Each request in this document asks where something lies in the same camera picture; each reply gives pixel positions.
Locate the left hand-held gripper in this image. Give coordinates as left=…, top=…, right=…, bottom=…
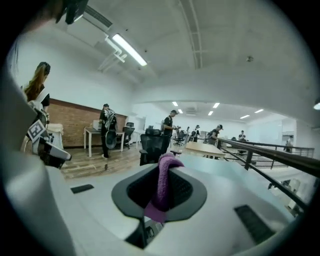
left=21, top=118, right=73, bottom=170

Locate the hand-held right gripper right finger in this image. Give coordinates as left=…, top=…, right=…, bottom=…
left=145, top=165, right=296, bottom=256

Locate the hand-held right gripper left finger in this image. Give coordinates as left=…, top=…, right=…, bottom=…
left=45, top=162, right=159, bottom=256

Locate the purple cloth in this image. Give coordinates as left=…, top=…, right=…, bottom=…
left=144, top=152, right=186, bottom=223

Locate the white desk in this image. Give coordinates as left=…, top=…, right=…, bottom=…
left=83, top=126, right=126, bottom=158

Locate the wooden-top desk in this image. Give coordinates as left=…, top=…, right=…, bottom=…
left=184, top=141, right=227, bottom=160

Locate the dark metal railing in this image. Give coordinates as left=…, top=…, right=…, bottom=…
left=216, top=137, right=320, bottom=213

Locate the black mesh office chair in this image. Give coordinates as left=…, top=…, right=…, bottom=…
left=138, top=133, right=173, bottom=166
left=122, top=121, right=136, bottom=150

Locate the long ceiling light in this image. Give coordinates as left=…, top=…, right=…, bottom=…
left=110, top=33, right=149, bottom=67

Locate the ceiling air conditioner unit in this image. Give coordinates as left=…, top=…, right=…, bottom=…
left=65, top=4, right=114, bottom=48

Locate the black head-worn camera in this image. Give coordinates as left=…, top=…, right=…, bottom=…
left=54, top=0, right=90, bottom=25

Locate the white ceiling cable tray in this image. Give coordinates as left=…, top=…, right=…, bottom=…
left=178, top=0, right=209, bottom=70

